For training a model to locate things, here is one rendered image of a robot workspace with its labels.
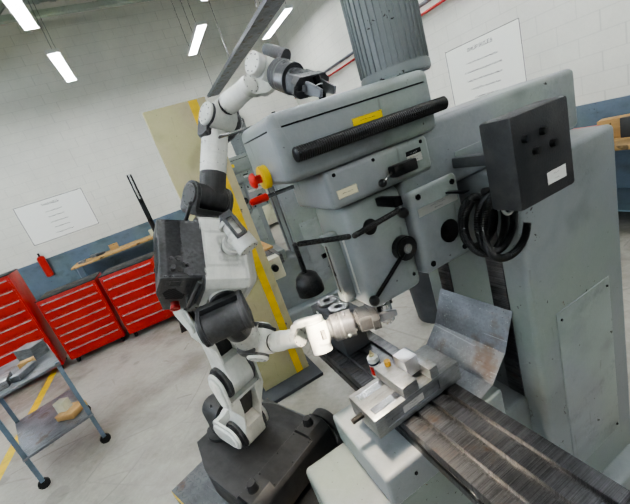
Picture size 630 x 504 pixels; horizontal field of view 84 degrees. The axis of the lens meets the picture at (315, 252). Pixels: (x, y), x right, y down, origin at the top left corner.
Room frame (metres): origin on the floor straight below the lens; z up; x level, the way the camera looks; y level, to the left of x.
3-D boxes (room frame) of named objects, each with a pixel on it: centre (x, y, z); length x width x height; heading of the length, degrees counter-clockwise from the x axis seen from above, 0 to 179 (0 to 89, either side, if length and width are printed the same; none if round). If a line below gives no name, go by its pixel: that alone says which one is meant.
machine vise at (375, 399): (0.96, -0.14, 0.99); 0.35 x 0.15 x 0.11; 112
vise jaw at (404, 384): (0.95, -0.12, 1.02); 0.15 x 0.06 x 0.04; 22
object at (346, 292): (0.97, -0.05, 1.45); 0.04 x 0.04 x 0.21; 21
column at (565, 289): (1.23, -0.73, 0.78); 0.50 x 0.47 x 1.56; 111
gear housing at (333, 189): (1.03, -0.19, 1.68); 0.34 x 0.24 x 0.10; 111
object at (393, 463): (1.01, -0.15, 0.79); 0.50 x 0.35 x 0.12; 111
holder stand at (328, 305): (1.40, 0.00, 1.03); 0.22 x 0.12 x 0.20; 24
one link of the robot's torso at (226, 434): (1.43, 0.60, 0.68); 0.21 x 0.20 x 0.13; 43
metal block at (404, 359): (0.98, -0.17, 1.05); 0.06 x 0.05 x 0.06; 22
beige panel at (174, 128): (2.61, 0.58, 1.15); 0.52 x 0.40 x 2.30; 111
